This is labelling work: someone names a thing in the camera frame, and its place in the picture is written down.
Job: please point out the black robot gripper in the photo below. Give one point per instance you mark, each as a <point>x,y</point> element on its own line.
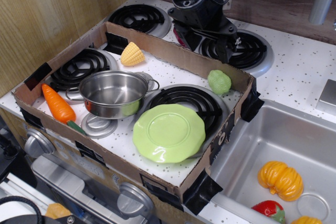
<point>204,19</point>

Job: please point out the light green toy broccoli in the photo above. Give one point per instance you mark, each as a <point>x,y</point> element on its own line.
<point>219,82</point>

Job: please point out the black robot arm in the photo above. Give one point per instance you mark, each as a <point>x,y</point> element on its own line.
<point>194,20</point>

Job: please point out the stainless steel pot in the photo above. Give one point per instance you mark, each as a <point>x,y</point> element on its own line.
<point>114,94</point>

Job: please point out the dark red toy pepper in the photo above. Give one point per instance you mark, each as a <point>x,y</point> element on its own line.
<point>180,41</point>

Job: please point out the black back right burner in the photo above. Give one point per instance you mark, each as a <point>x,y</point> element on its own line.
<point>250,51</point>

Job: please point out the black burner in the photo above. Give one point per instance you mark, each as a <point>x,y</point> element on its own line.
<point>208,106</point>
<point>250,51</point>
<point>87,62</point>
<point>141,17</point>

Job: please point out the black front right burner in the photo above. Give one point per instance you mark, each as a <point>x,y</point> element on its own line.
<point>208,106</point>

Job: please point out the black back left burner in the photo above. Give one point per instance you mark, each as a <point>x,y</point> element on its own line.
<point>141,17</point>

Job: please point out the yellow toy corn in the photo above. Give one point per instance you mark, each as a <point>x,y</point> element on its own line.
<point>132,55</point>

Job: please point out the light green plate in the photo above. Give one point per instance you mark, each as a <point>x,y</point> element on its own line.
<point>169,133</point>

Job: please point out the brown cardboard fence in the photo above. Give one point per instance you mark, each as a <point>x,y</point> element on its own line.
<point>186,184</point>

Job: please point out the silver sink basin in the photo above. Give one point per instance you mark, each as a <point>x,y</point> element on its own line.
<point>277,133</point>

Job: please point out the silver faucet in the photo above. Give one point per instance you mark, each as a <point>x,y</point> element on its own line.
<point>319,11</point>

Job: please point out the silver faucet base block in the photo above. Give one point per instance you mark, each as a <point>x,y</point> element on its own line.
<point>326,102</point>

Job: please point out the black front left burner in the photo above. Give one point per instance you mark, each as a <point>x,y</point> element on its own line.
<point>87,62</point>

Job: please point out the orange toy pumpkin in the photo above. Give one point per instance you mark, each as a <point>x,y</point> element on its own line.
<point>281,179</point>

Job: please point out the orange toy carrot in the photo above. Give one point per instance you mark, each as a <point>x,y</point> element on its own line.
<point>60,109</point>

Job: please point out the silver right stove knob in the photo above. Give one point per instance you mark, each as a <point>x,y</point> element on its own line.
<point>133,202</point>

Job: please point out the silver stove knob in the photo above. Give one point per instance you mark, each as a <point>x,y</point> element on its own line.
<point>37,144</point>
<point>133,202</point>

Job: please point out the silver left stove knob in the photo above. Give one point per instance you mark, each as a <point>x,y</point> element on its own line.
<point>37,144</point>

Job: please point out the yellow toy fruit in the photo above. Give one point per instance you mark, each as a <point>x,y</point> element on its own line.
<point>307,220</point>

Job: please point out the orange toy bottom left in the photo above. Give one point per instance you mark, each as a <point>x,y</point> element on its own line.
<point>56,211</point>

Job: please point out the silver oven door handle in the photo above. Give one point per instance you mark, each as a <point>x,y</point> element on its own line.
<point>71,189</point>

